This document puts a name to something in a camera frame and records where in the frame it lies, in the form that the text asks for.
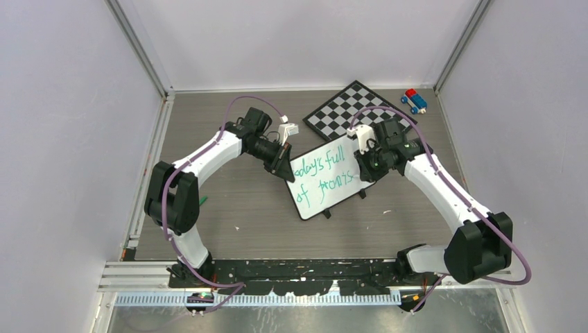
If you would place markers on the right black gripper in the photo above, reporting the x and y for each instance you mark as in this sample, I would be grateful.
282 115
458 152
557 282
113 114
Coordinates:
367 174

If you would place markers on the red blue toy car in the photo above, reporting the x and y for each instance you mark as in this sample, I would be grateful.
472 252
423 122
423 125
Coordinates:
412 98

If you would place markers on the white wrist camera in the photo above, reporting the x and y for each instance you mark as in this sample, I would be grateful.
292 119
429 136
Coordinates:
365 137
286 129

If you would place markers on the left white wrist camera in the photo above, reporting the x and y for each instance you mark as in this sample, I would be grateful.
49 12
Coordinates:
286 129

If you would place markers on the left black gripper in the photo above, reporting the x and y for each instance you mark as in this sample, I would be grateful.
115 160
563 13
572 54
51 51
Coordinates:
283 167

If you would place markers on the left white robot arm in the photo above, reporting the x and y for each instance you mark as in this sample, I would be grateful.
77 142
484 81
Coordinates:
172 199

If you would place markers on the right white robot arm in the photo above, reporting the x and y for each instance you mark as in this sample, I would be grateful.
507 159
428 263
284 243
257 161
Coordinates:
478 246

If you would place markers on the small whiteboard with stand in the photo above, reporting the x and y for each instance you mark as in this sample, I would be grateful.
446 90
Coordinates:
325 177

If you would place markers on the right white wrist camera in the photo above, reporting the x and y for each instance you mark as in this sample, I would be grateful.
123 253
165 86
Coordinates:
365 137

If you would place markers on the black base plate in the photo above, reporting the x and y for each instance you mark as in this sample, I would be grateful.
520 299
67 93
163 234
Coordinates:
300 277

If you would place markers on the black white checkerboard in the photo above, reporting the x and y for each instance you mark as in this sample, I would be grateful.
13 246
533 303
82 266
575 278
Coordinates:
332 118

